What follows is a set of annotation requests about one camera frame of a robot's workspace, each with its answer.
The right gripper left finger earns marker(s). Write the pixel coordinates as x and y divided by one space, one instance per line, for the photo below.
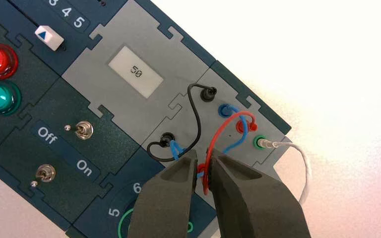
164 207

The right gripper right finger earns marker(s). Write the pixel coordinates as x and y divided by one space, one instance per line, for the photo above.
259 210

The green banana socket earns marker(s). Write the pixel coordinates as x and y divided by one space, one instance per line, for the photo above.
254 142

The teal push button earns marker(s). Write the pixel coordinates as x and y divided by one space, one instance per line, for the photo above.
0 98

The dark rotary knob green outline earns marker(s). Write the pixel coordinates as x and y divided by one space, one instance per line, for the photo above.
124 225

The blue grey control box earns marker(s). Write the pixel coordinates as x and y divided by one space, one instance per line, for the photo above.
88 98

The white slider knob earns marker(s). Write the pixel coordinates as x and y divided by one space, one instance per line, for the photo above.
49 37

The white display screen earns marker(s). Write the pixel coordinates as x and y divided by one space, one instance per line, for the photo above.
134 71

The silver toggle switch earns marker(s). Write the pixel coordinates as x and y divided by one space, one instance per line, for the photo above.
46 173
84 130

